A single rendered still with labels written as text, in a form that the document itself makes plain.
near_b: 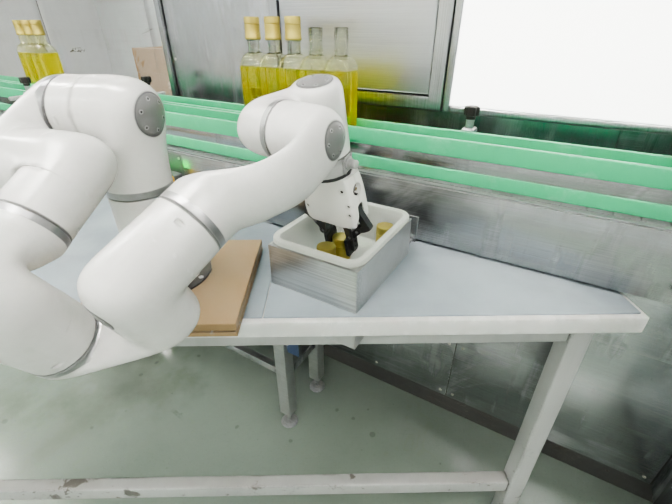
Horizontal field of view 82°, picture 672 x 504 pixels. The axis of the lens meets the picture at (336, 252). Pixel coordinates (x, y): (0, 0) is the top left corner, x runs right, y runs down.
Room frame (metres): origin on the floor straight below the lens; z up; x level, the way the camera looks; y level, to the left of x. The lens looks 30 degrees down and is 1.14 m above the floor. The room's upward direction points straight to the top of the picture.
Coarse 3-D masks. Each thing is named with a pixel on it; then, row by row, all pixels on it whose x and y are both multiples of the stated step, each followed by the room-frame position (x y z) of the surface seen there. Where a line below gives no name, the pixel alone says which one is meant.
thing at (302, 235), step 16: (368, 208) 0.70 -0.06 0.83; (384, 208) 0.68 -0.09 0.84; (288, 224) 0.61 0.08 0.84; (304, 224) 0.64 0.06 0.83; (400, 224) 0.61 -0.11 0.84; (288, 240) 0.59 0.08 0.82; (304, 240) 0.63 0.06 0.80; (320, 240) 0.67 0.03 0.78; (368, 240) 0.68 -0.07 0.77; (384, 240) 0.55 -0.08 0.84; (320, 256) 0.51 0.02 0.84; (336, 256) 0.50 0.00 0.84; (352, 256) 0.62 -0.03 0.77; (368, 256) 0.50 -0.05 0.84
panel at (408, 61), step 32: (288, 0) 1.10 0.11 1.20; (320, 0) 1.05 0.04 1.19; (352, 0) 1.01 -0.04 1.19; (384, 0) 0.97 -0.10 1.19; (416, 0) 0.93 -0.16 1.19; (448, 0) 0.89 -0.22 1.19; (352, 32) 1.01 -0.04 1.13; (384, 32) 0.97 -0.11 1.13; (416, 32) 0.93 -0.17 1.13; (448, 32) 0.89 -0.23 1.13; (384, 64) 0.97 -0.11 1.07; (416, 64) 0.93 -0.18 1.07; (448, 64) 0.89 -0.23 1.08; (384, 96) 0.96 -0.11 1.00; (416, 96) 0.92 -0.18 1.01; (448, 96) 0.88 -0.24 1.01; (608, 128) 0.72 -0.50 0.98; (640, 128) 0.70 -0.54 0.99
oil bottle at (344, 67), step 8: (336, 56) 0.87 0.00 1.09; (344, 56) 0.87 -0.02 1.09; (328, 64) 0.86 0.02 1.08; (336, 64) 0.86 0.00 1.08; (344, 64) 0.85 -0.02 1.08; (352, 64) 0.87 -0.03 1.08; (328, 72) 0.86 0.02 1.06; (336, 72) 0.85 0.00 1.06; (344, 72) 0.85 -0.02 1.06; (352, 72) 0.86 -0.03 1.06; (344, 80) 0.85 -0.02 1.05; (352, 80) 0.87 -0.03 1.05; (344, 88) 0.85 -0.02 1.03; (352, 88) 0.87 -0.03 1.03; (344, 96) 0.85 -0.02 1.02; (352, 96) 0.87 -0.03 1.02; (352, 104) 0.87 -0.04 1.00; (352, 112) 0.87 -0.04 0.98; (352, 120) 0.87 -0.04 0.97
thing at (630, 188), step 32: (352, 128) 0.82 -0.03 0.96; (384, 160) 0.78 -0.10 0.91; (416, 160) 0.74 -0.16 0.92; (448, 160) 0.71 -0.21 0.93; (480, 160) 0.68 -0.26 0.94; (512, 160) 0.65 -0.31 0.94; (544, 160) 0.63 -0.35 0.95; (576, 160) 0.60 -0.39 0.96; (608, 160) 0.58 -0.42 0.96; (512, 192) 0.65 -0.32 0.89; (544, 192) 0.62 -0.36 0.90; (576, 192) 0.60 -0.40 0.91; (608, 192) 0.58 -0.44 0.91; (640, 192) 0.56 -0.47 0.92
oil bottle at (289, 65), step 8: (288, 56) 0.92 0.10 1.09; (296, 56) 0.92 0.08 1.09; (304, 56) 0.93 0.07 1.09; (280, 64) 0.92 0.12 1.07; (288, 64) 0.91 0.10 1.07; (296, 64) 0.90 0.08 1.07; (280, 72) 0.92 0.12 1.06; (288, 72) 0.91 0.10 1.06; (296, 72) 0.90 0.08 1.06; (280, 80) 0.92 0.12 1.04; (288, 80) 0.91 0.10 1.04; (296, 80) 0.90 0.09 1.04; (280, 88) 0.93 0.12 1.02
